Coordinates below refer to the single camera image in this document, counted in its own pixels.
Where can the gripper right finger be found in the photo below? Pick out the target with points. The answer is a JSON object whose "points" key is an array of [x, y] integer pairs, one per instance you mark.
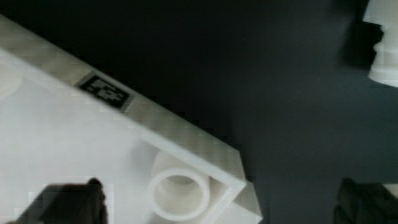
{"points": [[366, 203]]}

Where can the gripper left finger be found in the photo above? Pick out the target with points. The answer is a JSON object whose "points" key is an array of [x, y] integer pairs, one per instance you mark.
{"points": [[67, 204]]}

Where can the white table leg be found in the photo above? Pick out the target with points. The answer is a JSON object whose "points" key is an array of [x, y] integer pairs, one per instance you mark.
{"points": [[382, 15]]}

